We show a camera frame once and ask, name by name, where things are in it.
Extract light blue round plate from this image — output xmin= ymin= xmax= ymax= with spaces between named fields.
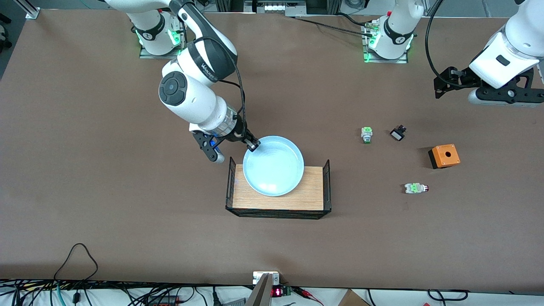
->
xmin=243 ymin=136 xmax=305 ymax=197

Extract red black clip leads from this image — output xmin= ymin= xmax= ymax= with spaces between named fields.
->
xmin=292 ymin=286 xmax=324 ymax=306

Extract brown cardboard piece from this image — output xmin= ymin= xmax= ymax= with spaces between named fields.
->
xmin=338 ymin=289 xmax=371 ymax=306

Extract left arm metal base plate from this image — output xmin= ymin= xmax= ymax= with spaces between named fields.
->
xmin=361 ymin=20 xmax=409 ymax=64

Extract wooden tray with wire sides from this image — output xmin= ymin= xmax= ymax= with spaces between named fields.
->
xmin=225 ymin=156 xmax=332 ymax=220

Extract orange button enclosure box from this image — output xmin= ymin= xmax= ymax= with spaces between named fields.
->
xmin=428 ymin=144 xmax=461 ymax=170

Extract black cable to arm base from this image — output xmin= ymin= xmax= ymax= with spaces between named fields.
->
xmin=287 ymin=16 xmax=374 ymax=35

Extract aluminium frame with light strip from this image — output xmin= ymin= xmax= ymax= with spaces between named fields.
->
xmin=215 ymin=0 xmax=341 ymax=17

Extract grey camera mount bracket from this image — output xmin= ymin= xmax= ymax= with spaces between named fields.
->
xmin=246 ymin=271 xmax=281 ymax=306

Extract black looped cable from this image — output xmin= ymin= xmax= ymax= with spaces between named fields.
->
xmin=54 ymin=243 xmax=99 ymax=282

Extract black cable on white floor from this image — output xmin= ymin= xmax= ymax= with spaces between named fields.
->
xmin=427 ymin=289 xmax=469 ymax=301

